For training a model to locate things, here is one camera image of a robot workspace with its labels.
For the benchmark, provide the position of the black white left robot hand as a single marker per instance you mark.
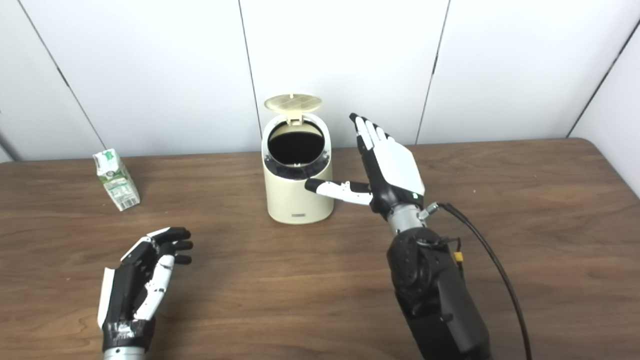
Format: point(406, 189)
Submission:
point(120, 300)

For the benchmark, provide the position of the cream-colored round bin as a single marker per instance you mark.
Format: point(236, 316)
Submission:
point(295, 200)

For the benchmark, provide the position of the cream round bin lid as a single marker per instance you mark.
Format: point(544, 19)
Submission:
point(292, 102)

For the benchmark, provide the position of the green white milk carton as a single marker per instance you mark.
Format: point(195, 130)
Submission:
point(117, 185)

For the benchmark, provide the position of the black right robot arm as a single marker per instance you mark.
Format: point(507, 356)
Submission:
point(435, 300)

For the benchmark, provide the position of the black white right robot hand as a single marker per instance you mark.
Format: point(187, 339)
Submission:
point(395, 167)

